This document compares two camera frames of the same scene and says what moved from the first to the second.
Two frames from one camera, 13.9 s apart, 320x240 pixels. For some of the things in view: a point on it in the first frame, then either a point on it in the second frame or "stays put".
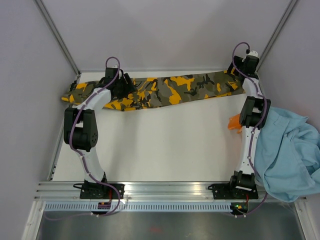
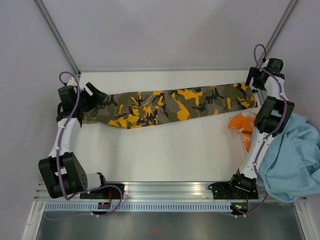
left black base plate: (99, 191) stays put
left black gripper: (130, 88) to (97, 98)
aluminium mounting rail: (142, 192) stays put
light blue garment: (287, 158) stays put
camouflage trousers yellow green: (152, 91) to (136, 109)
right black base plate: (232, 191) stays put
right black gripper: (238, 61) to (254, 72)
